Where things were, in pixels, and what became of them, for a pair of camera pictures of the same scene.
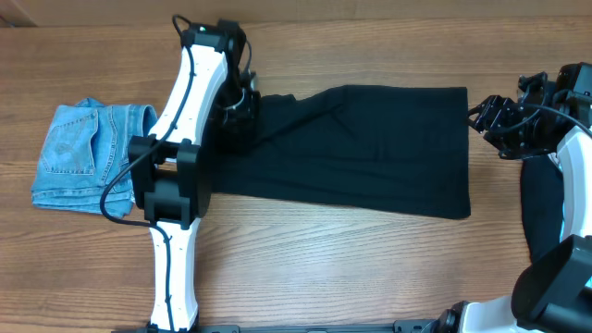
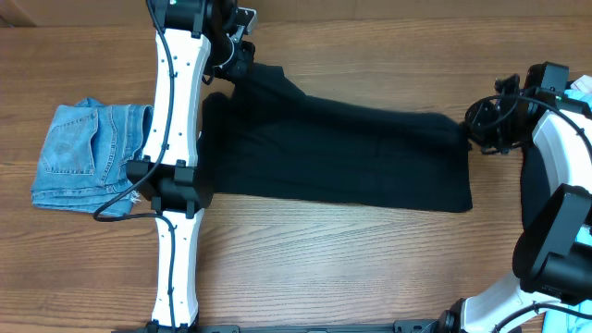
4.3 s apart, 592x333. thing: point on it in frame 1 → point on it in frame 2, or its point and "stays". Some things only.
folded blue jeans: x=82 y=145 stays
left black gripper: x=247 y=118 → x=247 y=52
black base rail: x=406 y=326 stays
